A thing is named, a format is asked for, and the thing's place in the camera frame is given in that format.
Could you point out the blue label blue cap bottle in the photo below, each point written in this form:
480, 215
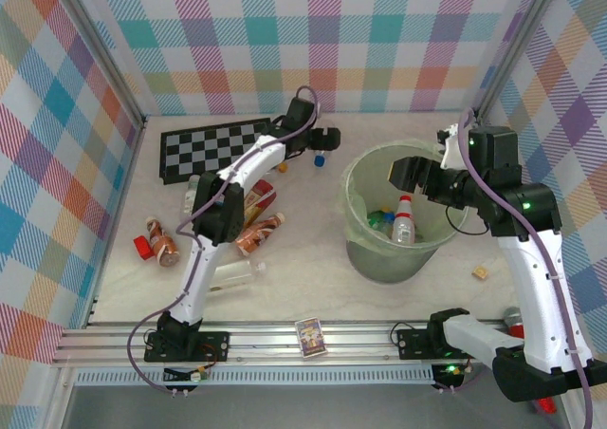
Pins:
319, 160

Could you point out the small clear bottle blue cap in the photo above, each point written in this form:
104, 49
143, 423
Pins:
389, 217

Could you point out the red cap white label bottle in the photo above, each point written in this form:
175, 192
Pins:
404, 225

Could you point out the green bottle yellow cap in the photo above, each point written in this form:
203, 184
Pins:
377, 219

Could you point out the clear bottle white cap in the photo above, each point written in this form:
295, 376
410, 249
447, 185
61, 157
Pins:
237, 274

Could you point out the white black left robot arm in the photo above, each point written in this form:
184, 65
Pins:
199, 277

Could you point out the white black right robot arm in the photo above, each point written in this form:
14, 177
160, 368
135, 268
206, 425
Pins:
536, 305

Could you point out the grey mesh waste bin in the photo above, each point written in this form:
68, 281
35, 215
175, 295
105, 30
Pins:
389, 267

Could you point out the orange bottle cap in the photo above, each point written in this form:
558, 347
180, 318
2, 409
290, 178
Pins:
283, 167

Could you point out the black grey chessboard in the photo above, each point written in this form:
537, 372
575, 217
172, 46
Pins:
204, 154

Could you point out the brown white coffee bottle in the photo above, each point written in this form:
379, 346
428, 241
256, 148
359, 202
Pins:
163, 244
258, 236

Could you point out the small wooden block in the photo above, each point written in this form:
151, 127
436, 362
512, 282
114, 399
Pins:
480, 272

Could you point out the red glitter toy microphone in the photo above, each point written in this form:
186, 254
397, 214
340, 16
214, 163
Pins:
513, 314

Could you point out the playing card box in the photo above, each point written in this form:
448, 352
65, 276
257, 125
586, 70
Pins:
310, 339

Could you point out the small circuit board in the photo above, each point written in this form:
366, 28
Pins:
194, 376
450, 369

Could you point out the red block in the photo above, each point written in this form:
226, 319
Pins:
143, 248

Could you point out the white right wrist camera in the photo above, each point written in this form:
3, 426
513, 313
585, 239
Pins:
449, 149

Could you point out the aluminium corner post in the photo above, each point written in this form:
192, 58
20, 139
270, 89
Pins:
102, 44
517, 44

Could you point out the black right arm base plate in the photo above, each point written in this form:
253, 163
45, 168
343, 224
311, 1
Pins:
415, 343

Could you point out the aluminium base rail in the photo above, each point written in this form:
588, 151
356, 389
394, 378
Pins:
265, 341

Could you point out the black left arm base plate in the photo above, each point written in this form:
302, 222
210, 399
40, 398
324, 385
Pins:
213, 346

